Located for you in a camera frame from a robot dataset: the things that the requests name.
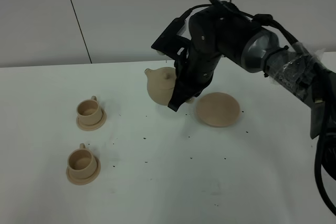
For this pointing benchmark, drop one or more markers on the beige teapot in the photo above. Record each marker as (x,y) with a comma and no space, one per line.
(160,84)

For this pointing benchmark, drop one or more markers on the beige teapot saucer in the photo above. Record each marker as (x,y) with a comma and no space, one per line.
(218,109)

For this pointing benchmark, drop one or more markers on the beige cup saucer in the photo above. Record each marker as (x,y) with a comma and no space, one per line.
(92,127)
(87,180)

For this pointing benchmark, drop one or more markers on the near beige teacup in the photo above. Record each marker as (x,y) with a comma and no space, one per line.
(82,164)

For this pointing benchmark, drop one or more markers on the near beige cup saucer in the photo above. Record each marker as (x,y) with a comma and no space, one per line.
(87,180)

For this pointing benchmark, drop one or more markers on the far beige cup saucer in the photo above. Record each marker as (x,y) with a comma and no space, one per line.
(92,127)

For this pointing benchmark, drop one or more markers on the beige teacup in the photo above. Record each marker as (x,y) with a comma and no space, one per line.
(89,112)
(82,164)

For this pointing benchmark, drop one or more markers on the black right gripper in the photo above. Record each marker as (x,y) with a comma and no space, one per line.
(193,76)

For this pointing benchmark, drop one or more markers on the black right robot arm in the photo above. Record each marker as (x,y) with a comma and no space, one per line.
(257,43)

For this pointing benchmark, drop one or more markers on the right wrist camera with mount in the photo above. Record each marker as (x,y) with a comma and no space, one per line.
(170,41)

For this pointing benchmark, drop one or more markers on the far beige teacup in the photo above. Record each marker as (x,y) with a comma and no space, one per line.
(89,112)

